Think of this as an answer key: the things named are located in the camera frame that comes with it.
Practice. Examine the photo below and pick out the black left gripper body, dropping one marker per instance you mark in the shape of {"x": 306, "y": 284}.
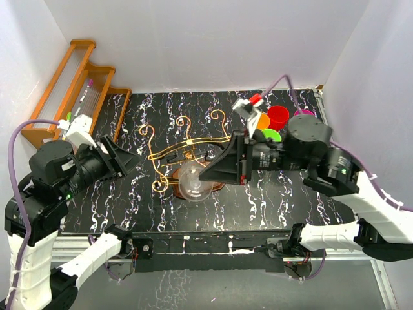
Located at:
{"x": 91, "y": 166}

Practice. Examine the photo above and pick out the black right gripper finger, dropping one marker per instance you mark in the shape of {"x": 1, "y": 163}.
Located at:
{"x": 225, "y": 168}
{"x": 254, "y": 156}

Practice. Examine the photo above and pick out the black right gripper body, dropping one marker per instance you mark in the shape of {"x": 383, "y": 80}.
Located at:
{"x": 273, "y": 157}

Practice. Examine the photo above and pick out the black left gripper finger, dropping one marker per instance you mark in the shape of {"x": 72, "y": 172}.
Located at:
{"x": 110, "y": 167}
{"x": 128, "y": 160}

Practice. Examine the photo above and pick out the green plastic wine glass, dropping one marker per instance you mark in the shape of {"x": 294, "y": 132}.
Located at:
{"x": 272, "y": 134}

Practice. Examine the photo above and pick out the orange yellow plastic wine glass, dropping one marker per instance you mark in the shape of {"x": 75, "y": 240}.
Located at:
{"x": 263, "y": 122}

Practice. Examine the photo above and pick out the pink plastic wine glass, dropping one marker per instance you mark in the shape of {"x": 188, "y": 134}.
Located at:
{"x": 300, "y": 112}

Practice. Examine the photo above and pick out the red plastic wine glass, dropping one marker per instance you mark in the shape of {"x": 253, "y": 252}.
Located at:
{"x": 278, "y": 116}

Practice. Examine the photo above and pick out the clear glass wine glass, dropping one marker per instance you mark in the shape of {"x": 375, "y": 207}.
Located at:
{"x": 190, "y": 186}

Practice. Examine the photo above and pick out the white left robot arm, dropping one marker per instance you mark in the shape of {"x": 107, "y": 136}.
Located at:
{"x": 32, "y": 225}

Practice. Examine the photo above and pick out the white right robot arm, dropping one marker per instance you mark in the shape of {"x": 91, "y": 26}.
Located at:
{"x": 382, "y": 229}

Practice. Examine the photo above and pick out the orange wooden shelf rack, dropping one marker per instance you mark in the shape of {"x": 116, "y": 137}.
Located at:
{"x": 69, "y": 81}

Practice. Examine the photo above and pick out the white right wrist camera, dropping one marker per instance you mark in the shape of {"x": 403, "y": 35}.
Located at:
{"x": 248, "y": 110}

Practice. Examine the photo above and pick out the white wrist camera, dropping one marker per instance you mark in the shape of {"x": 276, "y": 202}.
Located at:
{"x": 248, "y": 110}
{"x": 77, "y": 131}

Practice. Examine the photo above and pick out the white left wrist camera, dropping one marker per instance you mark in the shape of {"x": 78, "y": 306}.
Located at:
{"x": 77, "y": 131}

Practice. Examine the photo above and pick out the gold wire wine glass rack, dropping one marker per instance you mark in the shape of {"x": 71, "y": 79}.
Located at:
{"x": 187, "y": 146}

